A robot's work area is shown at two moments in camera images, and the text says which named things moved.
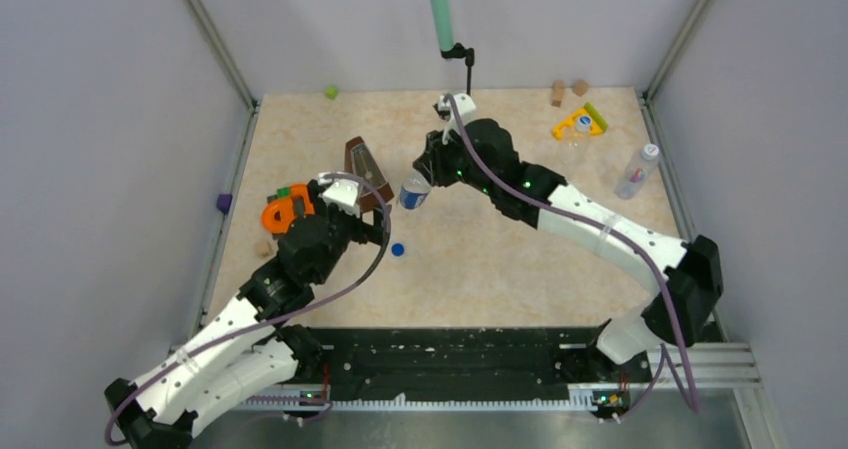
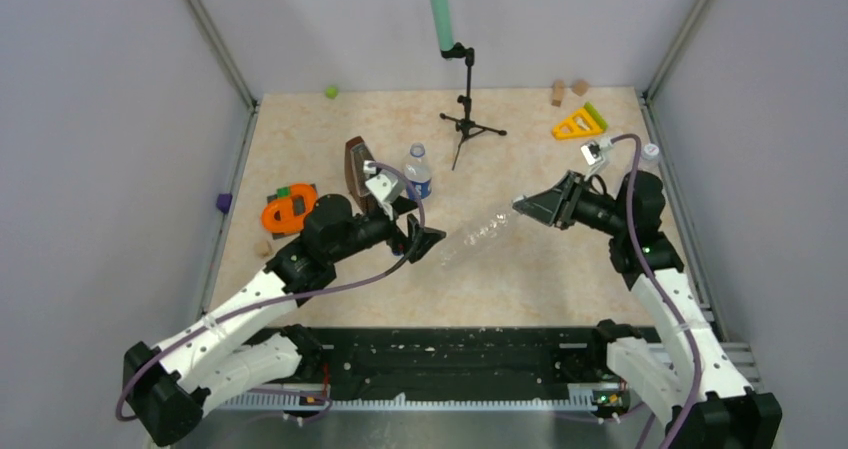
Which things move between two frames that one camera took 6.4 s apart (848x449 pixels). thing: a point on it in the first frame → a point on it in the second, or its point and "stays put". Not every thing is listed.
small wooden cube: [262, 249] stays put
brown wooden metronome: [359, 161] stays put
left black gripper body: [348, 228] → [398, 240]
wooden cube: [580, 87] stays put
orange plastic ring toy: [277, 214] stays put
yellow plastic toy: [596, 128] stays put
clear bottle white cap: [577, 142] → [493, 224]
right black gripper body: [449, 161] → [565, 208]
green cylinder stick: [601, 123] stays put
